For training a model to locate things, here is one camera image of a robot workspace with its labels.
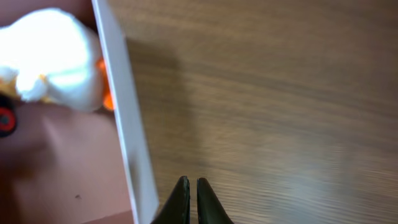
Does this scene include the red toy fire truck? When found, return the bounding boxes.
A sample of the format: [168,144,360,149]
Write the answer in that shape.
[1,95,17,138]

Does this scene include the white pink-lined cardboard box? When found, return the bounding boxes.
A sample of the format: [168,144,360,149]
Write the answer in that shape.
[1,1,159,223]

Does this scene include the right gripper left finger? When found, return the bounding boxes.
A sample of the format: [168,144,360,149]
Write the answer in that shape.
[151,176,190,224]

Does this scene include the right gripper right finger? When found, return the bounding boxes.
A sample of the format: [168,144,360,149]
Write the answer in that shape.
[197,177,234,224]

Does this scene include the white yellow plush duck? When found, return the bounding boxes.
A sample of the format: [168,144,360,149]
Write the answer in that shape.
[1,8,114,112]

